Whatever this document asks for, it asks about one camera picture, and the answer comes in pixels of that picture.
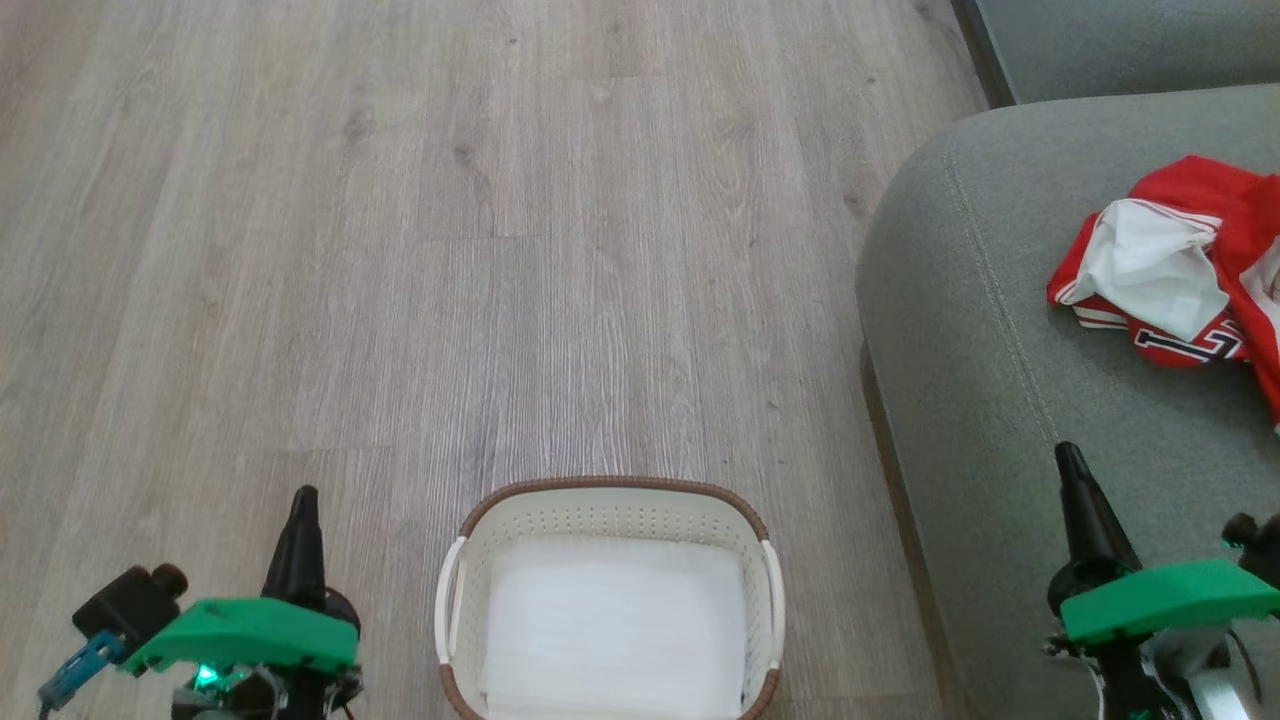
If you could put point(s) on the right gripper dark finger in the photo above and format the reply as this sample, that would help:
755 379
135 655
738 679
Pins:
1088 510

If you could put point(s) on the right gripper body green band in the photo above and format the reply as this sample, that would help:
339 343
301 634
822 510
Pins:
1160 600

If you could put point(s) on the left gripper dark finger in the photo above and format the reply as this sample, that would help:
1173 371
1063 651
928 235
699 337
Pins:
297 550

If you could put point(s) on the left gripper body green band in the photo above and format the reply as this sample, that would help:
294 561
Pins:
245 635

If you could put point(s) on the red white basketball jersey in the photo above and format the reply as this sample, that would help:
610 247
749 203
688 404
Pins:
1190 185

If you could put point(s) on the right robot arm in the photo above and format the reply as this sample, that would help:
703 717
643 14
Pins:
1170 680

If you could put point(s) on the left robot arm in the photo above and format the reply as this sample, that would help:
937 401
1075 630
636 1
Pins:
280 695

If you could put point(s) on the white perforated laundry basket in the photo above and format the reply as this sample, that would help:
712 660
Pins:
600 515

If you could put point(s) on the grey sofa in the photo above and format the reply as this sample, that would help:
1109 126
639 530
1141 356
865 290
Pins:
1000 350

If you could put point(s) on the grey sofa section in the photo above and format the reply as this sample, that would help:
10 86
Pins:
1130 45

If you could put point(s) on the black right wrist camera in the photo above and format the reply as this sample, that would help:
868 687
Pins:
1255 545

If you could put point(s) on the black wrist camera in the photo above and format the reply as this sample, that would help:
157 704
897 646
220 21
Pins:
1255 545
128 605

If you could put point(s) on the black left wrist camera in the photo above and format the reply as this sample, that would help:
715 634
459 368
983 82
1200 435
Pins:
128 605

